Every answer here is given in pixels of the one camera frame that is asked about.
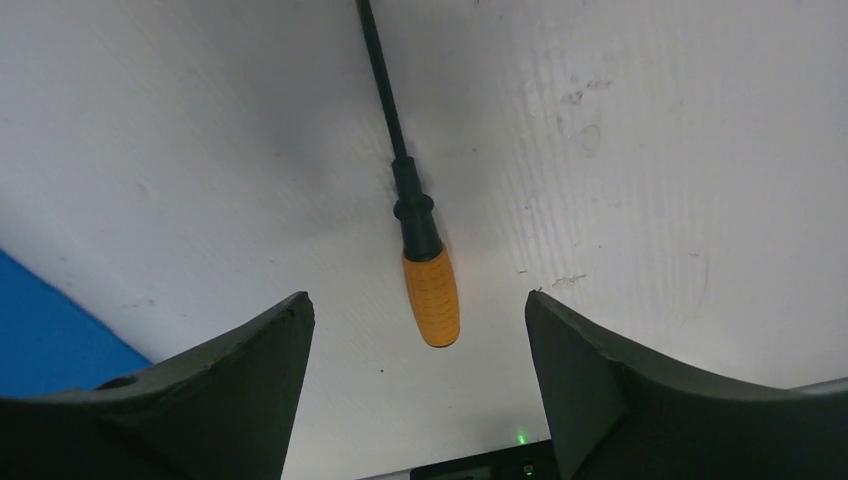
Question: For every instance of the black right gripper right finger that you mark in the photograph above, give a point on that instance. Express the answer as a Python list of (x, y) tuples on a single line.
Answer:
[(617, 409)]

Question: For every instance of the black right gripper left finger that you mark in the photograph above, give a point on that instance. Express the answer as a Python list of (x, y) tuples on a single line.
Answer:
[(224, 409)]

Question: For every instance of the orange black screwdriver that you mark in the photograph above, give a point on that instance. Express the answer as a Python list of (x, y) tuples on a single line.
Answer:
[(427, 267)]

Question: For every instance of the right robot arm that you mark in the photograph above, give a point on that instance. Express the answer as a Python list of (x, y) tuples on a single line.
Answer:
[(487, 467)]

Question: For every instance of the blue plastic bin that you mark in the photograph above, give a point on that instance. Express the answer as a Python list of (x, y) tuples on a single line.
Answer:
[(50, 344)]

